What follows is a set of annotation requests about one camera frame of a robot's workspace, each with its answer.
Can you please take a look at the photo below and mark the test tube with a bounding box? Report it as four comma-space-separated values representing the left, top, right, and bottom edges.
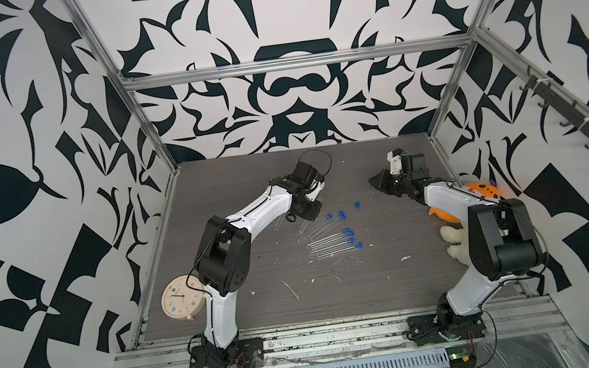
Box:
309, 228, 355, 248
299, 214, 335, 241
309, 238, 356, 255
273, 214, 292, 232
309, 211, 346, 241

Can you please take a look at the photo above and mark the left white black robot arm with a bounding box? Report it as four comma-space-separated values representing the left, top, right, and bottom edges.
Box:
193, 161, 326, 356

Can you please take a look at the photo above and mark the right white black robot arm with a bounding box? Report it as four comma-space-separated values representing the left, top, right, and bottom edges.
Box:
369, 149, 544, 332

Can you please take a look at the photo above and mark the test tube front most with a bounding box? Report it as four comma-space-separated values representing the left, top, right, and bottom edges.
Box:
315, 242, 364, 260

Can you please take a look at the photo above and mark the orange shark plush toy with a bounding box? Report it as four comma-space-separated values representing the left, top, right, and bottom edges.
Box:
424, 182, 500, 224

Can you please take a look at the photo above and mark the beige round alarm clock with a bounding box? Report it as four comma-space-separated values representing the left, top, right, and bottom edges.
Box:
161, 276, 207, 321

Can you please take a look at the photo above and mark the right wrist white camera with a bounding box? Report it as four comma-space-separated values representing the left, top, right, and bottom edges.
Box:
387, 148, 407, 176

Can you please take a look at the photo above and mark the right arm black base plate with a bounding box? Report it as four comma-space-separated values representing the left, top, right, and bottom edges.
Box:
406, 314, 486, 346

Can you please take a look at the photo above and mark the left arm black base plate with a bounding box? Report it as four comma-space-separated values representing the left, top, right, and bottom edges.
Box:
189, 337, 264, 368

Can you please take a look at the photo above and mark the aluminium frame front rail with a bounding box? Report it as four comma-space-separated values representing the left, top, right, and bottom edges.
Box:
112, 296, 571, 368

